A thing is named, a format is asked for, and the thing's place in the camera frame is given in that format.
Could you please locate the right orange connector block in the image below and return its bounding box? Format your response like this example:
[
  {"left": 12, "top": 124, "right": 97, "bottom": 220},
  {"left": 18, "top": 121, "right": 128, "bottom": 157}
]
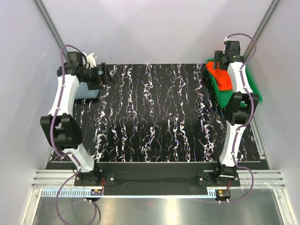
[{"left": 216, "top": 189, "right": 231, "bottom": 199}]

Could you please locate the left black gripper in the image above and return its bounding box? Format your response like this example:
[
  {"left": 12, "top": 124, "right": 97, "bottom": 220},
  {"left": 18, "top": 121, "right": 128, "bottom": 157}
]
[{"left": 81, "top": 63, "right": 116, "bottom": 90}]

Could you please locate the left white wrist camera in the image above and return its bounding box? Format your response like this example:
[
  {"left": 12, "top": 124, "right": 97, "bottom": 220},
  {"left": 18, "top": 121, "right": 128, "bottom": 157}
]
[{"left": 84, "top": 52, "right": 98, "bottom": 69}]

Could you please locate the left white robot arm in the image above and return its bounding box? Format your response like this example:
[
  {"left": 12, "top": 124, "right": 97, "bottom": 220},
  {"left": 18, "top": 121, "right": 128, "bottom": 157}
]
[{"left": 40, "top": 52, "right": 115, "bottom": 186}]

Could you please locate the black marbled table mat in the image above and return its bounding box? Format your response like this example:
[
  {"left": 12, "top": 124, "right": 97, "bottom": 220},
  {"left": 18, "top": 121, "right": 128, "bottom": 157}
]
[{"left": 50, "top": 63, "right": 267, "bottom": 163}]

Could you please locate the orange connector block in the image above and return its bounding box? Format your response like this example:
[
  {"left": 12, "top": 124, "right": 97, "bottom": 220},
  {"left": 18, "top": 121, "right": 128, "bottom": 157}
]
[
  {"left": 216, "top": 189, "right": 231, "bottom": 199},
  {"left": 91, "top": 189, "right": 103, "bottom": 196}
]

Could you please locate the aluminium frame rail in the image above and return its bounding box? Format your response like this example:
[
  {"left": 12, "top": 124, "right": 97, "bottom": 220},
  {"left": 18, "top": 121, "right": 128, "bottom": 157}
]
[{"left": 31, "top": 170, "right": 285, "bottom": 188}]

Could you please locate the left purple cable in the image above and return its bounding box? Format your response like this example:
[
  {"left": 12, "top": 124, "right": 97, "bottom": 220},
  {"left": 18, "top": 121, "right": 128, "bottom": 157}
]
[{"left": 50, "top": 44, "right": 102, "bottom": 225}]

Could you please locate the orange t shirt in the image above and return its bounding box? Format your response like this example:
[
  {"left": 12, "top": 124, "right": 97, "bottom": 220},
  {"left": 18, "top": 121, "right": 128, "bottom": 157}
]
[{"left": 206, "top": 61, "right": 233, "bottom": 91}]

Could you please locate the folded grey-blue t shirt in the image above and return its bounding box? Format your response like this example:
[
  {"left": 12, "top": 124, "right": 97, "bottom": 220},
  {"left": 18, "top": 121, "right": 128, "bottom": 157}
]
[{"left": 75, "top": 82, "right": 99, "bottom": 100}]

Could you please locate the green plastic tray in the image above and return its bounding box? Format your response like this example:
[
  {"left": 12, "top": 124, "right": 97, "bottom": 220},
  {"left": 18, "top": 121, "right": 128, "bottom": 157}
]
[{"left": 205, "top": 58, "right": 263, "bottom": 109}]

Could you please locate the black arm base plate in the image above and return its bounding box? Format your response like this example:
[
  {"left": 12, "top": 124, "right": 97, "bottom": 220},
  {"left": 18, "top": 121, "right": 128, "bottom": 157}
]
[{"left": 75, "top": 162, "right": 227, "bottom": 197}]

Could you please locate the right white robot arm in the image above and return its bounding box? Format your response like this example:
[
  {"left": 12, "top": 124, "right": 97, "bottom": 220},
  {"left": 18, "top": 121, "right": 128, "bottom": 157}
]
[{"left": 212, "top": 39, "right": 259, "bottom": 186}]

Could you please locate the white slotted cable duct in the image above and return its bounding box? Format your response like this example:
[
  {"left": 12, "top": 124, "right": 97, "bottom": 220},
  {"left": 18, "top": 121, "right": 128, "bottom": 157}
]
[{"left": 41, "top": 188, "right": 102, "bottom": 197}]

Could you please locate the left orange connector block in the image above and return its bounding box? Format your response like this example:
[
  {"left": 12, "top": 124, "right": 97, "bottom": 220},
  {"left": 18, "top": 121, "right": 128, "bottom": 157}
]
[{"left": 91, "top": 189, "right": 103, "bottom": 196}]

